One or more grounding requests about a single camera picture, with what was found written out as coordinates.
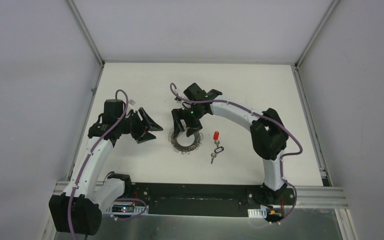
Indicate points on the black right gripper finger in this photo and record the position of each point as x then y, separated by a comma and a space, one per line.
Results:
178, 128
193, 127

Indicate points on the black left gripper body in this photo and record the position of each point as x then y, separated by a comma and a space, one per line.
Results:
137, 126

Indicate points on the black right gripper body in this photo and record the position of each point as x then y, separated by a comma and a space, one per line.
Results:
193, 112

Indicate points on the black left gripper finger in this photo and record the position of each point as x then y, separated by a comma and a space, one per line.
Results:
148, 124
145, 137

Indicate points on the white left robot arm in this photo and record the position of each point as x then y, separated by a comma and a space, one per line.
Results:
80, 207

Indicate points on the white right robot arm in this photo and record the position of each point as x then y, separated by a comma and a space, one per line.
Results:
268, 134

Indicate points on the red key tag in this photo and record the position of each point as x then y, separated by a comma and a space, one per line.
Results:
216, 135

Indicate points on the silver key on red tag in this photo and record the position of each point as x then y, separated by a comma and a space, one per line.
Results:
217, 143

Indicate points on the silver key on black tag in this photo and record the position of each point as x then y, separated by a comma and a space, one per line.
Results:
213, 156

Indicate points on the black key tag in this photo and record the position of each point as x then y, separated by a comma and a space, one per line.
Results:
219, 150

